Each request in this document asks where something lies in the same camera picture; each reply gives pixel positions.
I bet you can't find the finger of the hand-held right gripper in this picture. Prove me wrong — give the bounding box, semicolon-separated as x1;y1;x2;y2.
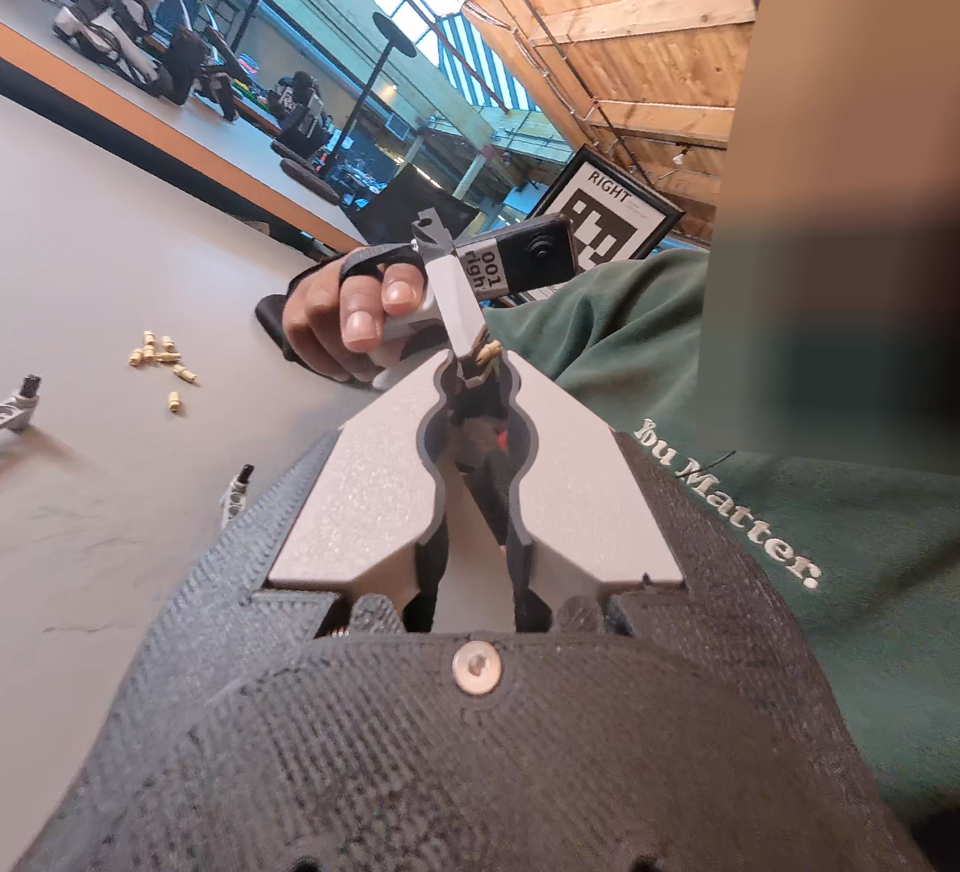
420;251;490;372

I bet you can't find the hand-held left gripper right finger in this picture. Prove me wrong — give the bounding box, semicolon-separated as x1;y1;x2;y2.
501;351;685;631

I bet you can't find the black framed tag sign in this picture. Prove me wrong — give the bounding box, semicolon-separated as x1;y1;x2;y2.
517;145;687;307

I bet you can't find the black office chair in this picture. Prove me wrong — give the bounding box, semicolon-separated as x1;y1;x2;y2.
358;163;481;247

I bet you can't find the grey table with wooden edge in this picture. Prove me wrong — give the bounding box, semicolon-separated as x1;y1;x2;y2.
0;0;369;254

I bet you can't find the white and black device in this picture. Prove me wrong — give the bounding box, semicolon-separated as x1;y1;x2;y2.
51;0;162;84

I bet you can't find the person's right hand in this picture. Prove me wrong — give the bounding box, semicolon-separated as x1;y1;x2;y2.
281;251;430;383

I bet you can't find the black chair armrest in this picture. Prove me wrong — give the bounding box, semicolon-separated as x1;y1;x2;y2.
255;293;301;363

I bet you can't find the pile of tan lego pins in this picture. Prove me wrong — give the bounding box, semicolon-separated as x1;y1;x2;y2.
127;328;200;417

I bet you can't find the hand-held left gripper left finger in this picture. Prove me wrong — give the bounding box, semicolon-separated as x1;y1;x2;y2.
266;349;460;631

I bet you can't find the grey lego beam frame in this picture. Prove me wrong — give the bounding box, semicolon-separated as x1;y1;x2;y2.
219;465;256;527
0;375;42;436

